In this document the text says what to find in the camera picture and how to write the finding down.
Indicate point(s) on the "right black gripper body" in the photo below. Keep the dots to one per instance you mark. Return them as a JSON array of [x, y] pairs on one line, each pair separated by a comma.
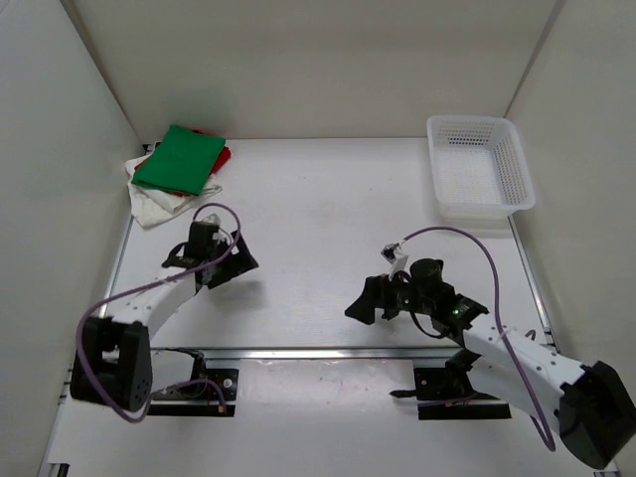
[[409, 300]]

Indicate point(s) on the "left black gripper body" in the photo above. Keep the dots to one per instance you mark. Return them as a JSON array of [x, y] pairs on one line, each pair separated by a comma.
[[222, 245]]

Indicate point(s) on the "white t shirt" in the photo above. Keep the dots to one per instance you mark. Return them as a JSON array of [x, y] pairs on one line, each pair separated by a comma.
[[151, 208]]

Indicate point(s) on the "green t shirt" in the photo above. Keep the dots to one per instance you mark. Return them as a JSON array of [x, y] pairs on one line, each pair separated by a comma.
[[179, 159]]

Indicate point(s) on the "red t shirt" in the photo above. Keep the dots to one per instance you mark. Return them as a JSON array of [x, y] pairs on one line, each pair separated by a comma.
[[221, 159]]

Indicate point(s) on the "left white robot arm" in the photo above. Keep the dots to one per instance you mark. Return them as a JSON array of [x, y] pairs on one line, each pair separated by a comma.
[[117, 349]]

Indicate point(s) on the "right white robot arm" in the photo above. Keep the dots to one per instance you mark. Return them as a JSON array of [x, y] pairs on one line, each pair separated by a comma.
[[588, 407]]

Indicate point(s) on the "white plastic basket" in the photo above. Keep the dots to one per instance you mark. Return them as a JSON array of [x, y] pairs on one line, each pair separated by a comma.
[[479, 168]]

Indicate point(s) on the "aluminium rail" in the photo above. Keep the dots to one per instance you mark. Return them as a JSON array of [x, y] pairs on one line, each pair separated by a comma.
[[271, 354]]

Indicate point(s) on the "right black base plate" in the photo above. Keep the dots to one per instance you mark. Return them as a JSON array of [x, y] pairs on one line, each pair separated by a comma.
[[444, 394]]

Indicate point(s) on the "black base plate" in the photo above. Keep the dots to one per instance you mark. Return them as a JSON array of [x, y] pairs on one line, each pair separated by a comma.
[[444, 394], [201, 400]]

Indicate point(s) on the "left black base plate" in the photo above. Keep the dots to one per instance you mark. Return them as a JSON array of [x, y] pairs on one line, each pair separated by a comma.
[[201, 400]]

